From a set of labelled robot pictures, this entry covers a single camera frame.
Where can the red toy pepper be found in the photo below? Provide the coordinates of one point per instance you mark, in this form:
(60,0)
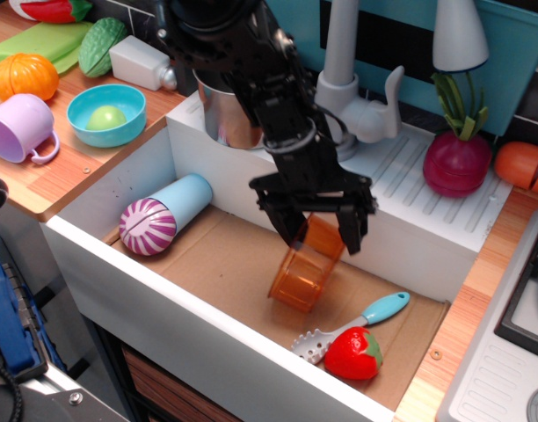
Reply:
(53,12)

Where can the light blue plastic cup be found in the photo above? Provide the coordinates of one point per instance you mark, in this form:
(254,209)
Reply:
(185,198)

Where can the lilac plastic mug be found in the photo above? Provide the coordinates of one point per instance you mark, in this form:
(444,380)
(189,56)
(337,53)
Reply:
(27,129)

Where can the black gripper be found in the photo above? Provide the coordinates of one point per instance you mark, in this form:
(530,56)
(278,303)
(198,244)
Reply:
(308,177)

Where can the white salt shaker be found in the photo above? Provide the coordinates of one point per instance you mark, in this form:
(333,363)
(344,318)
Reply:
(136,62)

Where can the stainless steel pot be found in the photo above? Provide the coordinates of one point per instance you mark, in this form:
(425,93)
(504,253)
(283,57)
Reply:
(225,119)

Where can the orange translucent plastic pot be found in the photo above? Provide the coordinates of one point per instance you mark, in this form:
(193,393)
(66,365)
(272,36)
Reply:
(308,264)

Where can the toy stove top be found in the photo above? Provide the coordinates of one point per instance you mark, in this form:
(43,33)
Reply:
(497,379)

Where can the blue handled pasta spoon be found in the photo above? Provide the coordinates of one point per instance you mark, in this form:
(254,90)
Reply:
(313,345)

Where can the red toy strawberry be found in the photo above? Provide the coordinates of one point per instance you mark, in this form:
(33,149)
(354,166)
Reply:
(354,355)

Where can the magenta toy radish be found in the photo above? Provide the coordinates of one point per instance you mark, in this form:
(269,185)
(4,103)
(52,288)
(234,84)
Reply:
(458,160)

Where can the grey toy faucet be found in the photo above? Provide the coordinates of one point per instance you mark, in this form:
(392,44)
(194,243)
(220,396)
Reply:
(353,119)

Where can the white cone lamp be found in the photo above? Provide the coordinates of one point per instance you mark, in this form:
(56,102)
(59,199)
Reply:
(459,41)

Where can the white sink basin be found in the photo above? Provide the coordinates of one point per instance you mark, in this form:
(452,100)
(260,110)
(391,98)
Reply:
(200,310)

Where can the green toy ball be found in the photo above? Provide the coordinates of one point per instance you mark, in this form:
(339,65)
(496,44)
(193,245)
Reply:
(106,117)

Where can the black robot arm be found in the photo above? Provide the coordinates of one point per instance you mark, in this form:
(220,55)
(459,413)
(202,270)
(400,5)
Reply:
(242,43)

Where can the teal plastic bin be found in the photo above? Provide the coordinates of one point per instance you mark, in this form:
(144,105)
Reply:
(393,33)

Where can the purple white striped toy onion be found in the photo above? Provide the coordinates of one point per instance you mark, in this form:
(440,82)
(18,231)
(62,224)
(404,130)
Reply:
(147,227)

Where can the teal plastic bowl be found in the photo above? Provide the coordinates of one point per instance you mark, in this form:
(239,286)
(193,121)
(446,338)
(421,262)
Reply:
(129,100)

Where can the orange toy carrot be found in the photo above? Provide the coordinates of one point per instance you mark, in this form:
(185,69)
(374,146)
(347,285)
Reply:
(517,164)

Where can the blue box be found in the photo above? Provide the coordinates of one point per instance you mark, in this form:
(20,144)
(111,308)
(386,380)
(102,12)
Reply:
(20,346)

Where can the green toy bitter gourd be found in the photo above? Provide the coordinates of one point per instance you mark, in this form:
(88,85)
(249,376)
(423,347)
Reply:
(93,56)

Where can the green cutting board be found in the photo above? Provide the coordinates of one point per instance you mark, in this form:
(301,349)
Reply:
(59,43)

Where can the orange toy pumpkin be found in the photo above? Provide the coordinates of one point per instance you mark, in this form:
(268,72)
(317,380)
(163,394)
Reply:
(30,74)

